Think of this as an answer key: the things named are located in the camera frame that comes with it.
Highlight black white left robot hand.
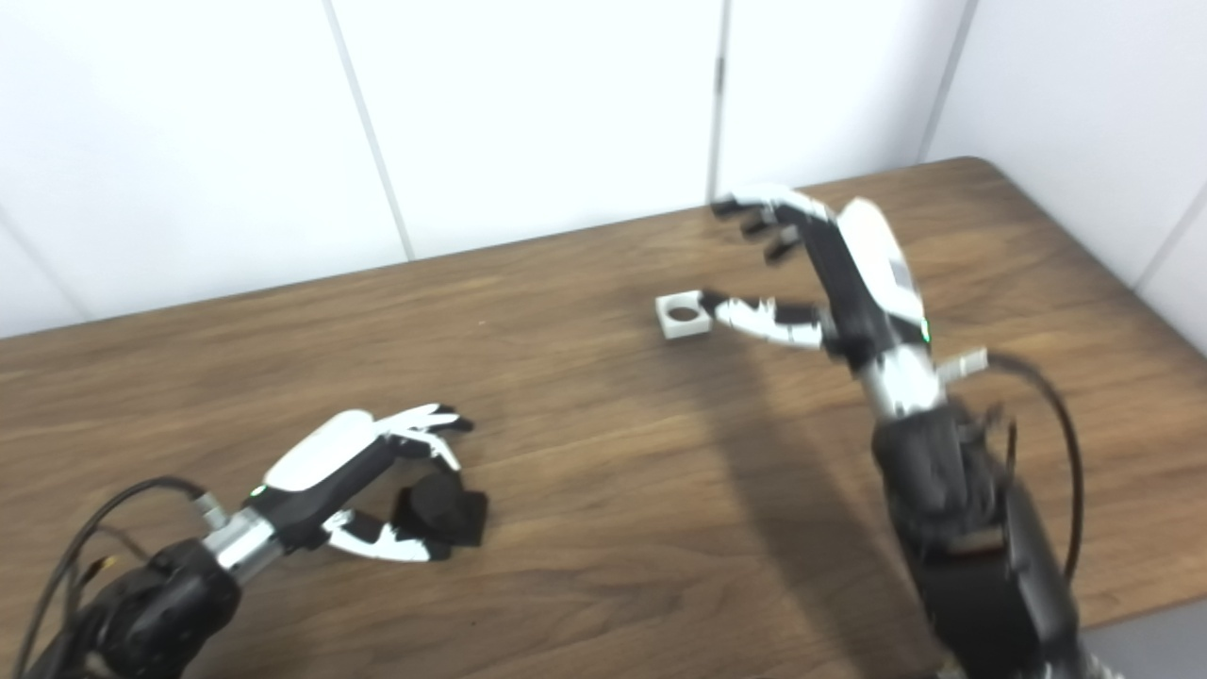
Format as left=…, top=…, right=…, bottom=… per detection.
left=247, top=404, right=475, bottom=564

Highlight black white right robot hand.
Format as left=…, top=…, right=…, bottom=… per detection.
left=700, top=184, right=934, bottom=369

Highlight black peg with square base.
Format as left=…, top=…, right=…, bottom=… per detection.
left=391, top=470, right=489, bottom=557

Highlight white square piece with hole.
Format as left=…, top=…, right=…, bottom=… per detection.
left=655, top=290, right=713, bottom=340

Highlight thin right wrist wires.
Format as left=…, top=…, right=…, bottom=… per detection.
left=962, top=404, right=1021, bottom=496

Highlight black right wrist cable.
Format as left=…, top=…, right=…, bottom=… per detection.
left=938, top=349, right=1085, bottom=586

